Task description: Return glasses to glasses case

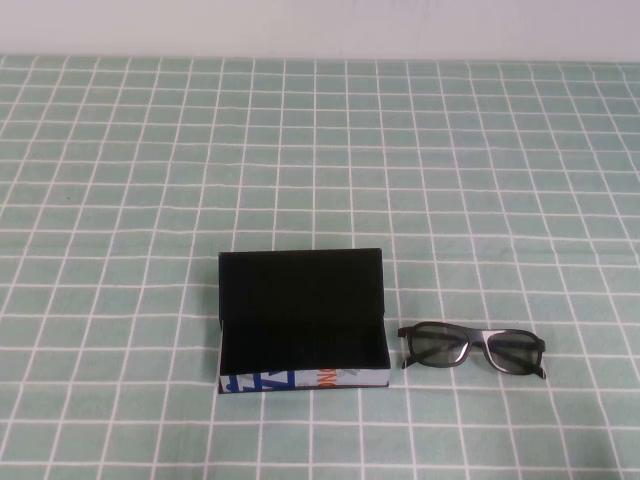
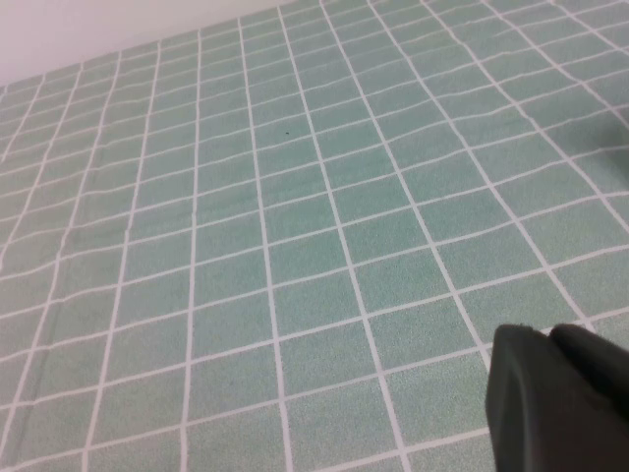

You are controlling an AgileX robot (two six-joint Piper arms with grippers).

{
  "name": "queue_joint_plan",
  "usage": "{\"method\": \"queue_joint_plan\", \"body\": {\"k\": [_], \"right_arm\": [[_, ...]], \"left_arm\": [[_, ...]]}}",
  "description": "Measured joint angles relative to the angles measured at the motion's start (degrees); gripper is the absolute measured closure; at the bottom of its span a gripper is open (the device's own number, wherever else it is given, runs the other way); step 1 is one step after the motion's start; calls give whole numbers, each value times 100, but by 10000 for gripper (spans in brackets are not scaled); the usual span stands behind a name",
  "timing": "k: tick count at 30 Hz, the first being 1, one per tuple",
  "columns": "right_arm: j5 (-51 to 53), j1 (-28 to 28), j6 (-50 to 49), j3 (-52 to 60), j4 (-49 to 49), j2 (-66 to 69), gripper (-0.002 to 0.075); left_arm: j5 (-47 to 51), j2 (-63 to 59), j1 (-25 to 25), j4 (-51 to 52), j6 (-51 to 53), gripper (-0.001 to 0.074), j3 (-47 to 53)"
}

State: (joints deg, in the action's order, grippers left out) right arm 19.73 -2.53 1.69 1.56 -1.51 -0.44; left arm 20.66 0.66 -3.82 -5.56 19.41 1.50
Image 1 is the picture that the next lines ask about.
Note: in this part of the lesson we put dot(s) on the black printed glasses case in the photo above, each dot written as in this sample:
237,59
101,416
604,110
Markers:
300,300

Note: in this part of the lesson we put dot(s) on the black framed glasses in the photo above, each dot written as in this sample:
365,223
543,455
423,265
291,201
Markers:
481,336

